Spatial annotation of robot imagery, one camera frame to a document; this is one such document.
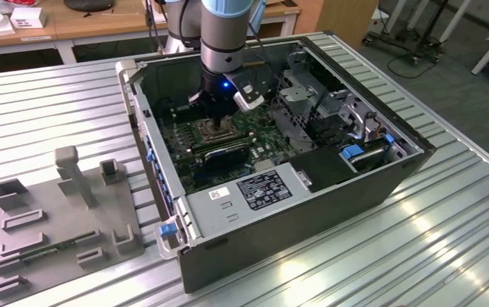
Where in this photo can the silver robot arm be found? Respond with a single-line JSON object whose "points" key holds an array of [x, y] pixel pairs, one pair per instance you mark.
{"points": [[223, 41]]}

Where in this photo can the blue slot retainer bar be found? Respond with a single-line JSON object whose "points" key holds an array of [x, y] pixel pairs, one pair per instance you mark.
{"points": [[148, 156]]}

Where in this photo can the silver perforated drive cage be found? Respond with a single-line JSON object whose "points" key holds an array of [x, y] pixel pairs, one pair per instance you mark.
{"points": [[295, 92]]}

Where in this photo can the black graphics card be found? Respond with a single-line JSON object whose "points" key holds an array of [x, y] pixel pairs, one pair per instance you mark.
{"points": [[227, 158]]}

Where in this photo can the green motherboard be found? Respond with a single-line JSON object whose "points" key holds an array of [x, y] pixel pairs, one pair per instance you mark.
{"points": [[271, 145]]}

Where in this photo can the pale blue teach pendant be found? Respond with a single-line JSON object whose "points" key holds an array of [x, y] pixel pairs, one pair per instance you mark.
{"points": [[256, 19]]}

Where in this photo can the small silver chipset heatsink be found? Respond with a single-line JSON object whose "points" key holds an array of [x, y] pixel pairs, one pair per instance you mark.
{"points": [[266, 164]]}

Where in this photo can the silver disk bay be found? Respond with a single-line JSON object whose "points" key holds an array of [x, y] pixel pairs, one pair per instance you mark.
{"points": [[356, 115]]}

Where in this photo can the wooden desk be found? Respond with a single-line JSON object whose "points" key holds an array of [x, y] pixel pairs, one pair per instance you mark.
{"points": [[99, 22]]}

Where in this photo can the blue drive carrier latch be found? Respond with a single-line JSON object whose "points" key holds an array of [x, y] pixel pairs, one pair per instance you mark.
{"points": [[351, 151]]}

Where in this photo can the wooden cabinet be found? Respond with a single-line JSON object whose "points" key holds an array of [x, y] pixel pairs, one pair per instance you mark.
{"points": [[342, 19]]}

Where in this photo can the grey power supply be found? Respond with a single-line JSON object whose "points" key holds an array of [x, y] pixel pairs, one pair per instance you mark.
{"points": [[218, 217]]}

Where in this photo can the black round base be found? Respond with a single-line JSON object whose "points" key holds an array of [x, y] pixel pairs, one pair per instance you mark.
{"points": [[88, 4]]}

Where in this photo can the small blue clip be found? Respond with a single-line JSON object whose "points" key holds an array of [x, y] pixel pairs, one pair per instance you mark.
{"points": [[388, 139]]}

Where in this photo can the blue case latch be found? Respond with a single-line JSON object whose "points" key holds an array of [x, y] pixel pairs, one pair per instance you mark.
{"points": [[166, 231]]}

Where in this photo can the white cardboard box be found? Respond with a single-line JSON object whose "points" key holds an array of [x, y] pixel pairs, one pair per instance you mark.
{"points": [[27, 17]]}

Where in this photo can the black wheeled stand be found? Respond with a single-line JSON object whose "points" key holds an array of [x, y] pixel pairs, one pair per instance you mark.
{"points": [[427, 43]]}

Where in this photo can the black grey PC case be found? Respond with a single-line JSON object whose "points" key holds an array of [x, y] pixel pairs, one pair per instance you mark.
{"points": [[291, 249]]}

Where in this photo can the red bag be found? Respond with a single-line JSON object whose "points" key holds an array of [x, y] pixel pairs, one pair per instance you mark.
{"points": [[21, 2]]}

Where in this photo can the green RAM stick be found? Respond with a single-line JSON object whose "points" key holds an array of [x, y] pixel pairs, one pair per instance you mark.
{"points": [[49, 251]]}

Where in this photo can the grey parts rack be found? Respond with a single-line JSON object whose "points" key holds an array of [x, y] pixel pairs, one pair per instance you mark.
{"points": [[56, 265]]}

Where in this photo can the small grey wrist camera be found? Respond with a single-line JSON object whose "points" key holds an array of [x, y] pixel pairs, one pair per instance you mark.
{"points": [[195, 97]]}

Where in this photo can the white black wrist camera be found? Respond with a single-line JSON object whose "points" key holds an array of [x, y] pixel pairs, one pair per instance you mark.
{"points": [[248, 92]]}

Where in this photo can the white desk frame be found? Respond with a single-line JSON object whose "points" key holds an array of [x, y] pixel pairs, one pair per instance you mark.
{"points": [[485, 64]]}

